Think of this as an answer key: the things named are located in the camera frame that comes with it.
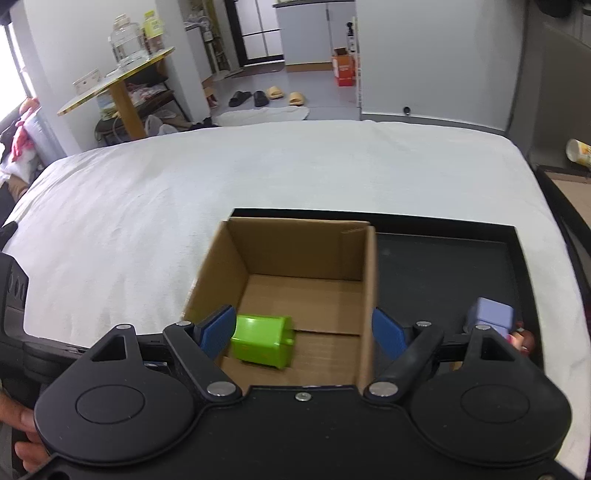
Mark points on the large glass jar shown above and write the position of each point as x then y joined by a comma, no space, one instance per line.
127,44

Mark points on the white plastic bag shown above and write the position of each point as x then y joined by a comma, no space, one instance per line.
159,127

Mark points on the white kitchen cabinet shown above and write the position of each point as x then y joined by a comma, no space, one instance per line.
309,37

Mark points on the yellow bottle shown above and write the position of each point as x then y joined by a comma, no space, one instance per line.
152,30

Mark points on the person's left hand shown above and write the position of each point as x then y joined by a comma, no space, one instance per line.
21,417

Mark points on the black framed glass door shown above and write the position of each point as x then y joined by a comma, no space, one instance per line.
258,32

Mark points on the dark shelf rack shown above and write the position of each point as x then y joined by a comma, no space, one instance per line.
157,99

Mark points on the black slipper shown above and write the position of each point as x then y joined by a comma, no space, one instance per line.
239,98
261,98

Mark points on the black tray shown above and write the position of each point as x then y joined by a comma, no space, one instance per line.
438,267

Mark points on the hanging black jacket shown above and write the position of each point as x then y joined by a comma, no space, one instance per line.
556,7

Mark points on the green cube toy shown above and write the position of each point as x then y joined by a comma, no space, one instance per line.
261,339

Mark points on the orange cardboard box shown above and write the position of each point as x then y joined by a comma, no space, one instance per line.
344,69

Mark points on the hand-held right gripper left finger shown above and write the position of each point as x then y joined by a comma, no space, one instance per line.
217,332

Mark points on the white standing fan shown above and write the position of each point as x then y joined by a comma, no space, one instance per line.
213,50

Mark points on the yellow slipper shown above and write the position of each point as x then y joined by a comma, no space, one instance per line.
275,92
296,98

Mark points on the white card box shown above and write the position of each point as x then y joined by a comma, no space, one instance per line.
87,79

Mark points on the yellow side table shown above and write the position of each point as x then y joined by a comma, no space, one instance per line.
122,92

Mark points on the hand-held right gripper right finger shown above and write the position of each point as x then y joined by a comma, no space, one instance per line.
388,332

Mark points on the light purple block toy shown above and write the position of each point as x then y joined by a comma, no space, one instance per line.
491,314

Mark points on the stack of paper cups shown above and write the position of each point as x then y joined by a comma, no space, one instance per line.
579,153

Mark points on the pile of clothes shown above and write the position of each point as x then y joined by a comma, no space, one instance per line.
21,138

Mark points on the black framed brown board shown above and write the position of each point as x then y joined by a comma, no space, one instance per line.
572,198

